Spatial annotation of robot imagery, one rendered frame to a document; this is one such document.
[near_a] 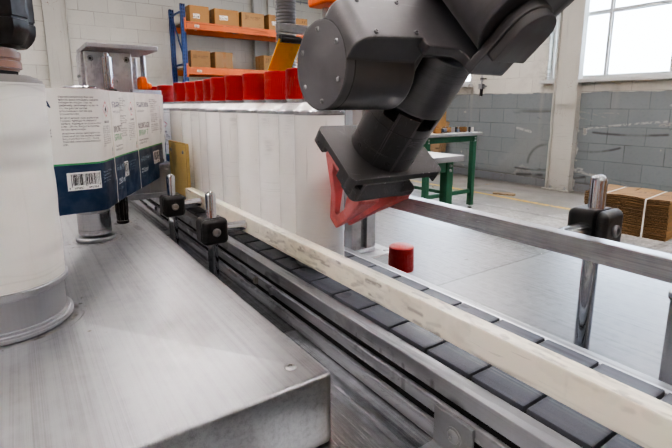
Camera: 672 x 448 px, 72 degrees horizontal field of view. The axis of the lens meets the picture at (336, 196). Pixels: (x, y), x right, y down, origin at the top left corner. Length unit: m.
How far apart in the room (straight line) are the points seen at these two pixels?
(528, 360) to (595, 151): 6.08
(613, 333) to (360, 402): 0.27
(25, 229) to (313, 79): 0.23
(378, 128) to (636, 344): 0.31
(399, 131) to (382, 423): 0.21
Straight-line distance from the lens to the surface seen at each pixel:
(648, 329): 0.56
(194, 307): 0.42
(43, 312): 0.42
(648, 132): 6.11
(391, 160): 0.38
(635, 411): 0.27
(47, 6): 8.09
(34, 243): 0.40
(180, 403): 0.30
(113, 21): 8.24
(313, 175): 0.46
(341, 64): 0.29
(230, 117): 0.64
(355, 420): 0.36
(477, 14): 0.31
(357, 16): 0.29
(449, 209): 0.40
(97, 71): 0.92
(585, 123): 6.38
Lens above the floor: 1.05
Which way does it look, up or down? 11 degrees down
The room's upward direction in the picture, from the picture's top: straight up
